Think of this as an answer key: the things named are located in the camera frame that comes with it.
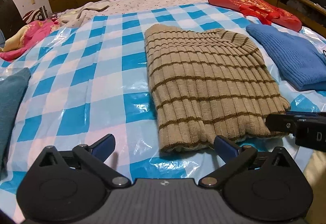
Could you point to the teal folded cloth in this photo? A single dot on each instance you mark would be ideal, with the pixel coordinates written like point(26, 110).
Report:
point(10, 107)

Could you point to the pale yellow cloth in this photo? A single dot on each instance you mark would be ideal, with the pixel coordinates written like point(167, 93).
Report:
point(317, 188)

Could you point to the red bag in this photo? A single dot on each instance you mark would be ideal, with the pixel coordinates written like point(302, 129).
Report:
point(244, 2)

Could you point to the blue knit sweater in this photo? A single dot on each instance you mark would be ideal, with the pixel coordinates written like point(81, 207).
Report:
point(287, 53)

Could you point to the beige striped knit sweater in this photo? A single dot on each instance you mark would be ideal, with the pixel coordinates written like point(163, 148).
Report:
point(203, 81)

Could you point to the dark wooden furniture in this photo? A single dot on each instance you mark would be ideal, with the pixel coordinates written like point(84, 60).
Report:
point(9, 15)

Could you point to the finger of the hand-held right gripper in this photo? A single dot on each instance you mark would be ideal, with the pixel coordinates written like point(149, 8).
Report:
point(308, 114)
point(279, 123)

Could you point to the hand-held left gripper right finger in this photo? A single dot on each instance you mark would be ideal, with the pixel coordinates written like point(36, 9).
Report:
point(225, 146)

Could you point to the blue white checkered plastic sheet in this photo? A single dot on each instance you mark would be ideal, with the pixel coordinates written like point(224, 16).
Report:
point(84, 74)

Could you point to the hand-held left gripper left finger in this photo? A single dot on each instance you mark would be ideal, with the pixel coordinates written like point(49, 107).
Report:
point(104, 146)

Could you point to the pink patterned blanket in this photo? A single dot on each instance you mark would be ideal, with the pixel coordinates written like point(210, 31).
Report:
point(33, 35)

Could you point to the beige crumpled cloth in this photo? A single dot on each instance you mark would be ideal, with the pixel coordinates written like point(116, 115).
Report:
point(84, 13)

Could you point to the zebra striped cloth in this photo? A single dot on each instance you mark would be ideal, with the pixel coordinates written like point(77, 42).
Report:
point(31, 15)

